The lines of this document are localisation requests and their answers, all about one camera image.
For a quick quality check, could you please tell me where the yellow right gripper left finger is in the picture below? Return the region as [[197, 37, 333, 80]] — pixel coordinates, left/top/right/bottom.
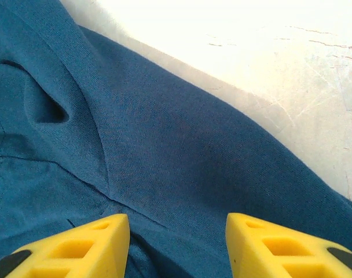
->
[[0, 213, 131, 278]]

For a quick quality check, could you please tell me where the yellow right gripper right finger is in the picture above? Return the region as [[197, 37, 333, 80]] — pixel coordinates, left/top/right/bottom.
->
[[225, 213, 352, 278]]

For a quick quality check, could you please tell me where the blue t-shirt with cartoon print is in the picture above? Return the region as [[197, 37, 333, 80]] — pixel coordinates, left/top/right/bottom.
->
[[0, 0, 352, 278]]

